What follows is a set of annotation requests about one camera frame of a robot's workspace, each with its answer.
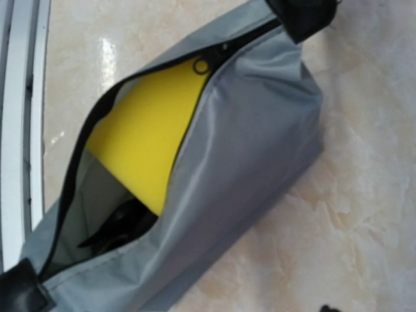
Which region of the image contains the aluminium front rail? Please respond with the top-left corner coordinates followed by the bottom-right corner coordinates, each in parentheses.
top-left (1, 0), bottom-right (51, 272)

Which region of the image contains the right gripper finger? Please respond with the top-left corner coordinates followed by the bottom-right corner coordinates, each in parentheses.
top-left (319, 305), bottom-right (341, 312)

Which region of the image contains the yellow sponge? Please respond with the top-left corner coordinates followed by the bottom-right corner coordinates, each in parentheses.
top-left (86, 57), bottom-right (211, 216)

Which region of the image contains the grey zip pouch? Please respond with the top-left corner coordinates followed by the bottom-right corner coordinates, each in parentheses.
top-left (1, 1), bottom-right (338, 311)

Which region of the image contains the black clipper guard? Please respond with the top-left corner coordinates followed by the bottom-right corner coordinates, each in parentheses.
top-left (77, 198), bottom-right (159, 255)

